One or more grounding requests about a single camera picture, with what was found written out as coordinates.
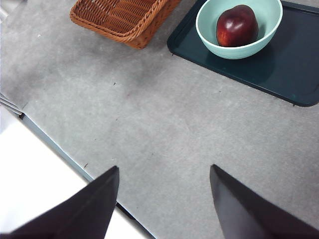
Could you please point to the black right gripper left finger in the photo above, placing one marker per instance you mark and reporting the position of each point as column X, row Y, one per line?
column 82, row 211

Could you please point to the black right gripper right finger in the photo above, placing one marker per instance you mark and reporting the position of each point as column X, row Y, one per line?
column 249, row 214

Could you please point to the teal ribbed bowl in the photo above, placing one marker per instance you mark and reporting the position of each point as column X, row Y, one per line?
column 209, row 32

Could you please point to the dark red plum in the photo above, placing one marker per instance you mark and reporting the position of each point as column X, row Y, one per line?
column 236, row 26

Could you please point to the dark green rectangular tray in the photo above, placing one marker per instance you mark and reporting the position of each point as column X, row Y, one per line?
column 286, row 67

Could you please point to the brown wicker basket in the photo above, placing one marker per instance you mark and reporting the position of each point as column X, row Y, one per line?
column 119, row 17

